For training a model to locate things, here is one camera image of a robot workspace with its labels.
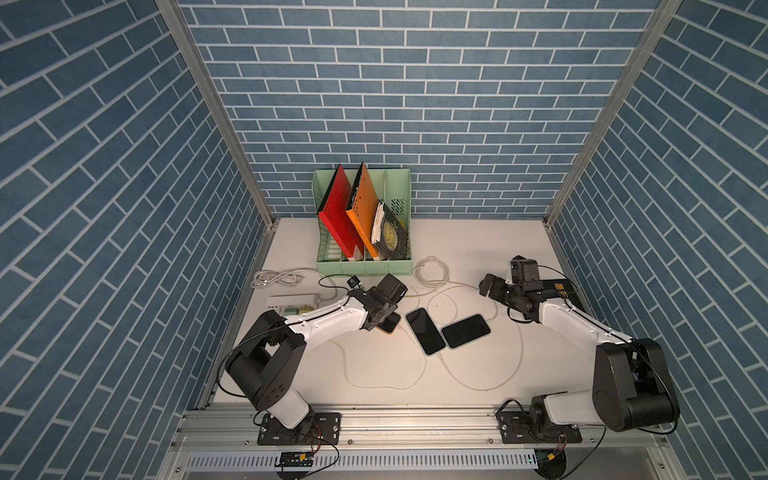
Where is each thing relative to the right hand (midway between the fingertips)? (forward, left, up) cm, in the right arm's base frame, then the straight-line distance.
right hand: (493, 288), depth 92 cm
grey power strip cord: (+1, +68, -4) cm, 68 cm away
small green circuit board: (-47, +51, -10) cm, 70 cm away
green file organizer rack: (+31, +35, +13) cm, 48 cm away
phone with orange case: (-9, +32, -11) cm, 35 cm away
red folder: (+8, +49, +20) cm, 54 cm away
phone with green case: (-11, +8, -8) cm, 16 cm away
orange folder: (+13, +42, +19) cm, 48 cm away
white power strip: (-10, +63, -3) cm, 64 cm away
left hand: (-9, +31, -3) cm, 32 cm away
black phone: (-13, +21, -6) cm, 25 cm away
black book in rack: (+14, +33, +3) cm, 35 cm away
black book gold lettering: (+7, -27, -7) cm, 29 cm away
